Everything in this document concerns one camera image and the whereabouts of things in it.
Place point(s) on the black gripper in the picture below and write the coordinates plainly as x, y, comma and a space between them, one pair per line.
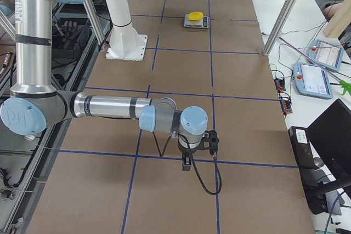
187, 152

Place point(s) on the yellow mango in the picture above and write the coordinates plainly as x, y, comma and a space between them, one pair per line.
195, 16

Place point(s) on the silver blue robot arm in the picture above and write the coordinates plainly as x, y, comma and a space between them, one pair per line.
35, 104

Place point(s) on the near orange circuit board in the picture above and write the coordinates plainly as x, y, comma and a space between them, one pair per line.
285, 102

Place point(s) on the orange circuit board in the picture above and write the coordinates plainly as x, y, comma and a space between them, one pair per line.
280, 82
285, 102

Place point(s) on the black computer box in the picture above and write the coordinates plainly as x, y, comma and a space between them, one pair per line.
302, 149

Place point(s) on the far orange circuit board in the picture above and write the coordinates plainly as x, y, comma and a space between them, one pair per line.
280, 82

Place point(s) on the silver electronic kitchen scale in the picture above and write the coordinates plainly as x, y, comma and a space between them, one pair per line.
202, 23

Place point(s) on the black monitor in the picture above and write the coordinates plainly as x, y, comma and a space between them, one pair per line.
330, 136

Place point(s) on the near blue teach pendant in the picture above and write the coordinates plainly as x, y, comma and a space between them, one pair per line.
312, 81

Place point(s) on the blue teach pendant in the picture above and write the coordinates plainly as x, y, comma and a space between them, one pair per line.
327, 54
312, 81

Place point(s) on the far blue teach pendant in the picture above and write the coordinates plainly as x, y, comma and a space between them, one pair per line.
327, 54

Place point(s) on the metal rod green tip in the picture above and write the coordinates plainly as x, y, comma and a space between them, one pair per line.
345, 85

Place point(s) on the wooden beam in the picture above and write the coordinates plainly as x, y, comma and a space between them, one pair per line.
338, 16

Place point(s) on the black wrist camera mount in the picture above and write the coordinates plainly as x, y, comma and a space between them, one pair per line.
209, 142

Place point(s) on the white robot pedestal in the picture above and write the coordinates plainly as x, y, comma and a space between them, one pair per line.
125, 42

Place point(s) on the aluminium frame post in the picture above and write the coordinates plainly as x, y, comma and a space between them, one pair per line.
276, 30

